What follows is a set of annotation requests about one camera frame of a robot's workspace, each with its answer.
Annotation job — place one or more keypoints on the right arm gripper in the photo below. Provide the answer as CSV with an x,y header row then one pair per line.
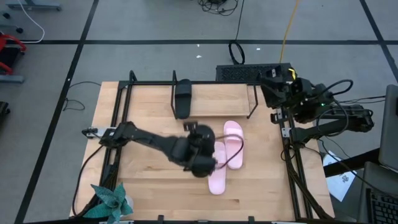
x,y
297,93

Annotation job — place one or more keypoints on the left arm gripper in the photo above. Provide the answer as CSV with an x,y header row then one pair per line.
x,y
202,161

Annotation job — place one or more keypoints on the pink slide sandal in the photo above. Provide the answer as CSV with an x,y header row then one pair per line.
x,y
217,183
233,129

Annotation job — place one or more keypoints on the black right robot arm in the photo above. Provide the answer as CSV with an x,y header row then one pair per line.
x,y
342,123

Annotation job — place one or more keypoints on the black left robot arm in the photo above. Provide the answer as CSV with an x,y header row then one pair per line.
x,y
149,140

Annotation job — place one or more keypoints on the black keyboard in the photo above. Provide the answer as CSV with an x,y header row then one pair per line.
x,y
239,73

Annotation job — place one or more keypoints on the green plant in white pot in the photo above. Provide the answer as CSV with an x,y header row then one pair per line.
x,y
109,202

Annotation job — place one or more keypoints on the black desk beam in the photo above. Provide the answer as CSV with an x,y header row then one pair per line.
x,y
351,161

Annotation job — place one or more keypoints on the white paper sheet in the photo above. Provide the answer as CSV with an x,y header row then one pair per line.
x,y
339,183

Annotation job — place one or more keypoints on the grey laptop lid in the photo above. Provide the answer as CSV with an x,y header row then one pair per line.
x,y
390,127

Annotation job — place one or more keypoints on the grey laptop with keyboard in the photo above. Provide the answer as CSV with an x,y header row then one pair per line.
x,y
382,205

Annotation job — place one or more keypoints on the black floor object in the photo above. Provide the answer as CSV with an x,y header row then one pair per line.
x,y
4,108

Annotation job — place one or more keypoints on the grey metal base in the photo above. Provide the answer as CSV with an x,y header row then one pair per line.
x,y
12,79

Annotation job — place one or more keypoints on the red and black trolley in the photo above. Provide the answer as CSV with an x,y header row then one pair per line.
x,y
7,57

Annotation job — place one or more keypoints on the black caster wheel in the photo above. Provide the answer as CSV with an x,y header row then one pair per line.
x,y
6,15
20,30

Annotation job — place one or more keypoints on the grey desk foot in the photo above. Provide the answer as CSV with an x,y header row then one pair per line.
x,y
34,4

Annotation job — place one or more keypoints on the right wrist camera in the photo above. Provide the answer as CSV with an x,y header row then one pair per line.
x,y
281,73

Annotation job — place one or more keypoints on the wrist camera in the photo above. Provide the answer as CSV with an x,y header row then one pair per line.
x,y
190,126
281,73

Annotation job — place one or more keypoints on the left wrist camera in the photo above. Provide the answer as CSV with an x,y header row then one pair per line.
x,y
190,126

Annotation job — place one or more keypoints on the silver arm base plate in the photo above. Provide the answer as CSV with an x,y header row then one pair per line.
x,y
93,130
286,132

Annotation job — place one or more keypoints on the black aluminium table frame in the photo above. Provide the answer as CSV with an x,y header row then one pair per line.
x,y
149,83

